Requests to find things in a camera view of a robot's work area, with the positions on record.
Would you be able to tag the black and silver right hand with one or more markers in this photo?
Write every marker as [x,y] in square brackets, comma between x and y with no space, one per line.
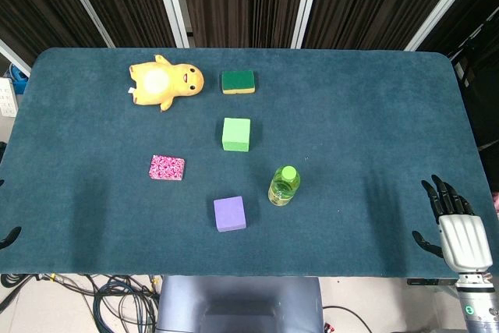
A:
[464,239]

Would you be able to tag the black and silver left hand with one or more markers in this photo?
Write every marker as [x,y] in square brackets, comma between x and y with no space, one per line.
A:
[11,234]

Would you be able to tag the pink patterned card pack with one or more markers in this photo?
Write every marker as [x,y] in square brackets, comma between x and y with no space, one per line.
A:
[167,165]
[165,178]

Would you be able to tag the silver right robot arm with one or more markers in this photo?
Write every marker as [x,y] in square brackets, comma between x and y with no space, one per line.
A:
[477,309]

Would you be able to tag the white power strip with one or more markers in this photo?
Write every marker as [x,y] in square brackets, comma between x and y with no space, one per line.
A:
[7,97]

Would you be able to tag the blue felt table mat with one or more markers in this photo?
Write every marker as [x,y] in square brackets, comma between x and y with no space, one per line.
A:
[351,134]

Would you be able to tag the blue plastic object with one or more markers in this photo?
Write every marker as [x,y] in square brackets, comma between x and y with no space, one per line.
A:
[17,73]

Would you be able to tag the green tea bottle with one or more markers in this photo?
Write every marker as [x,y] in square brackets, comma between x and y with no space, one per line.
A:
[284,188]

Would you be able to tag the purple foam cube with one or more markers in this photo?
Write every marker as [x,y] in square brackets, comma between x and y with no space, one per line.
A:
[230,214]

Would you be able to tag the yellow plush toy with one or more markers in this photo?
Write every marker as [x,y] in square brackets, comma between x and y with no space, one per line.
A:
[179,87]

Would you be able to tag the grey robot torso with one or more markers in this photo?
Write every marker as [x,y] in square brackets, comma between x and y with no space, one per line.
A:
[238,302]

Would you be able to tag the green foam cube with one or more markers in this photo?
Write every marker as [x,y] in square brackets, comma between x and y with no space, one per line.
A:
[236,134]

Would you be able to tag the green and yellow sponge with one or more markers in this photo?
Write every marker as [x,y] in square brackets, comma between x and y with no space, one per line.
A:
[238,80]

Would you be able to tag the white partition post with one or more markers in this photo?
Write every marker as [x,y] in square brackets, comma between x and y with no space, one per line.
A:
[85,3]
[13,56]
[308,1]
[440,5]
[171,3]

